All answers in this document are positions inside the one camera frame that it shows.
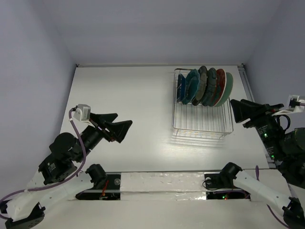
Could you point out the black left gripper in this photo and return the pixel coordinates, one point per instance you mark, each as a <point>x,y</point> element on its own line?
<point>118,129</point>

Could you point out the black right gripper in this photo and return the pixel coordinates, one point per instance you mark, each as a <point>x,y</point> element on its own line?
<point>255,114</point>

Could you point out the mint green flower plate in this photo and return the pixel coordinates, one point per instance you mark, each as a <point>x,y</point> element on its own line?
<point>227,90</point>

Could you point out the dark teal glazed plate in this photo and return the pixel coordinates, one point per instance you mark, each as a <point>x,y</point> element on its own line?
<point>211,86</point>

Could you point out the red plate teal flower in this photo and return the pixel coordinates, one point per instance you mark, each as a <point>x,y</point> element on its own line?
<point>221,83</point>

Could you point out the brown striped rim plate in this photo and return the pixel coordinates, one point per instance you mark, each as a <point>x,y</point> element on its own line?
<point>202,85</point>

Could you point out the teal scalloped plate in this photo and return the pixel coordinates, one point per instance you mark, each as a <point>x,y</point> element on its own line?
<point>192,83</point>

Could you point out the dark blue leaf plate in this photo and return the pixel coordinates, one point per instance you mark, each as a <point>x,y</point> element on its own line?
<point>181,88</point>

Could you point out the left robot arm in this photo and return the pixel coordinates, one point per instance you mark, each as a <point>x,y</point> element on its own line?
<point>61,175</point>

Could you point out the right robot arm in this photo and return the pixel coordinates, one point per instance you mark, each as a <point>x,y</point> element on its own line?
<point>286,149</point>

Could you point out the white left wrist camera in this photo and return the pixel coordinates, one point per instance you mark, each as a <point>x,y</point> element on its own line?
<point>82,113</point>

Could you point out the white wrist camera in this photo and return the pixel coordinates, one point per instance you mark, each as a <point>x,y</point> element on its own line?
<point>295,104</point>
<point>82,113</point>

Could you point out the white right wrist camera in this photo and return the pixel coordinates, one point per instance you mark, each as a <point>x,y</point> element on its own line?
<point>295,104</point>

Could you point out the wire dish rack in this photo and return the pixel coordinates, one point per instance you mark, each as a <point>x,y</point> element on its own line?
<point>199,121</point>

